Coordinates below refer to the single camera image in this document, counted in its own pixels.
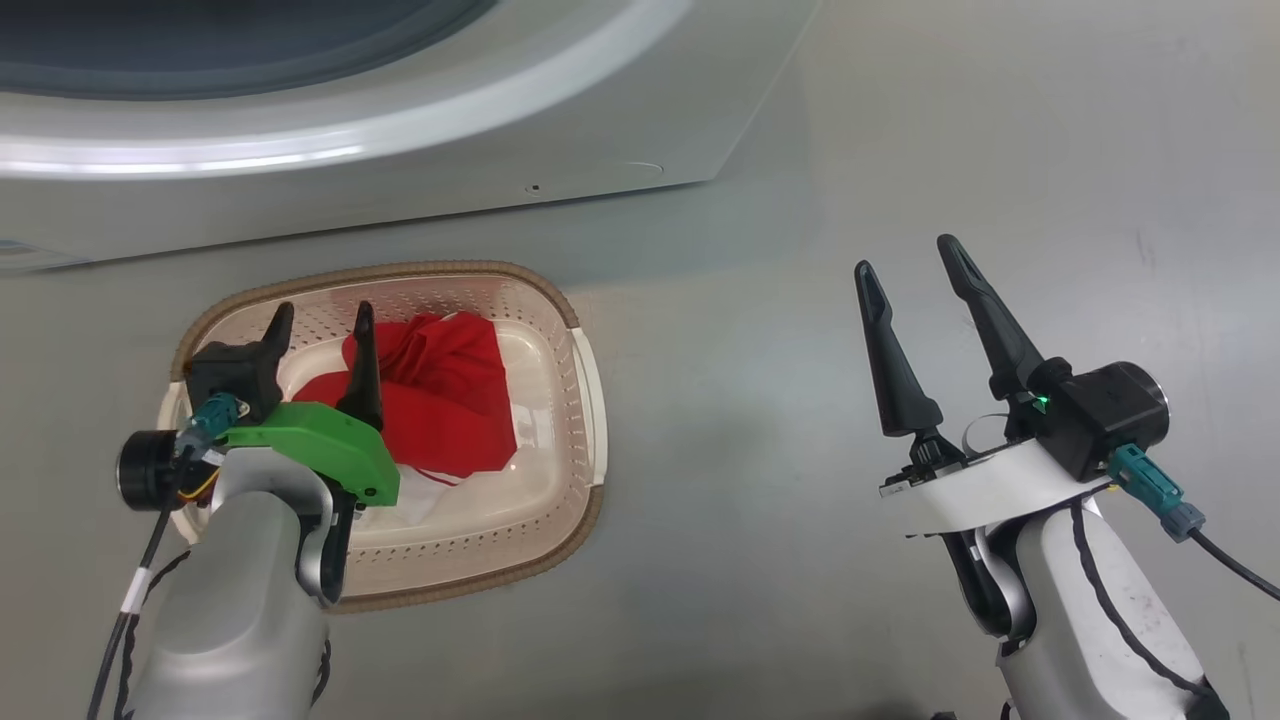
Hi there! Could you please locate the black left camera cable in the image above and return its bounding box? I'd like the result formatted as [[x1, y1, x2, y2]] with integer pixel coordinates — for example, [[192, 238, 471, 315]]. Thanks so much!
[[88, 440, 201, 720]]

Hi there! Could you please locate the red and white garment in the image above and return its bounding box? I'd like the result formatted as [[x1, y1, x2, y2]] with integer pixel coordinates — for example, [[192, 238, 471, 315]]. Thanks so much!
[[292, 311, 519, 523]]

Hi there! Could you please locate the white front-load washing machine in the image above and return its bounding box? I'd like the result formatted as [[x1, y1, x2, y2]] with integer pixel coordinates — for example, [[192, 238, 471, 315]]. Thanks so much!
[[0, 0, 823, 273]]

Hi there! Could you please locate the beige perforated laundry basket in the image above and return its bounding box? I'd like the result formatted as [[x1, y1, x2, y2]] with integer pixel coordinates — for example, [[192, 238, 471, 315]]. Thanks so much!
[[157, 260, 609, 614]]

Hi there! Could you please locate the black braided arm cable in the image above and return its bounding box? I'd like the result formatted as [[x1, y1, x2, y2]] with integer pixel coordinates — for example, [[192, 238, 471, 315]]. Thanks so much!
[[1069, 500, 1216, 701], [113, 550, 191, 720]]

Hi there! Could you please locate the black cable with teal connector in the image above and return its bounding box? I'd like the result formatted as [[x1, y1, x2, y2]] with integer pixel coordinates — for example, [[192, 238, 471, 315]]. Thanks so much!
[[1108, 443, 1280, 603]]

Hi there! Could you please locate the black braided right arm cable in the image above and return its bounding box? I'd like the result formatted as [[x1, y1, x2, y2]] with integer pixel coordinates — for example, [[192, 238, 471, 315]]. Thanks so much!
[[1069, 500, 1216, 701]]

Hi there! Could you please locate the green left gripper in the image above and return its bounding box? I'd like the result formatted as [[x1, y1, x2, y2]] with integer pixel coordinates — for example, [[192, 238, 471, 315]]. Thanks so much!
[[222, 301, 401, 508]]

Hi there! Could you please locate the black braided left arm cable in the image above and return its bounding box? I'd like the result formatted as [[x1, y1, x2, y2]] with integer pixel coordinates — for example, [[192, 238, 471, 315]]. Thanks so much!
[[113, 550, 191, 720]]

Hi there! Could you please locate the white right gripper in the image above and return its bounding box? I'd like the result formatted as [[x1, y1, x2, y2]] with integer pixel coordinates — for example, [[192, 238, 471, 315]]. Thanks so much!
[[854, 234, 1112, 537]]

